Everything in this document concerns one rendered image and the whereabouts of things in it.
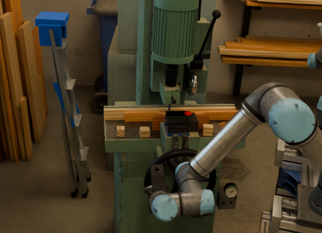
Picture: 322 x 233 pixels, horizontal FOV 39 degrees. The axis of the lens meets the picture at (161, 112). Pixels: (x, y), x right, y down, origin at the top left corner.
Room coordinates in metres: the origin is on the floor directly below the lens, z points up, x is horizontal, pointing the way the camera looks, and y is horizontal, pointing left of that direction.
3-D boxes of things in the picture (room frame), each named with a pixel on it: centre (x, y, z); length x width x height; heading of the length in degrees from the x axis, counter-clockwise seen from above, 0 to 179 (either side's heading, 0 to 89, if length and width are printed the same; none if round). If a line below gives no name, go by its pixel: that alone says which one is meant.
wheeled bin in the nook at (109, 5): (3.79, 0.34, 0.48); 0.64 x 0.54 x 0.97; 94
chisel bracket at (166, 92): (1.83, -0.03, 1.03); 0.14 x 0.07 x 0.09; 10
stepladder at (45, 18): (2.48, 0.58, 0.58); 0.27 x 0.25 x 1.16; 92
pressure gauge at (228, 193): (1.65, -0.33, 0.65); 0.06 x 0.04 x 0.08; 100
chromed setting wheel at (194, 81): (1.96, -0.14, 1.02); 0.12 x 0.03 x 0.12; 10
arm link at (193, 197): (1.16, -0.12, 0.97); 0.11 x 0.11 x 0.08; 9
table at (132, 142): (1.71, -0.07, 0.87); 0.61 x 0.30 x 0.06; 100
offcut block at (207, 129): (1.70, -0.20, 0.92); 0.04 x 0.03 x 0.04; 89
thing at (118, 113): (1.83, -0.04, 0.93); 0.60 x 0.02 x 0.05; 100
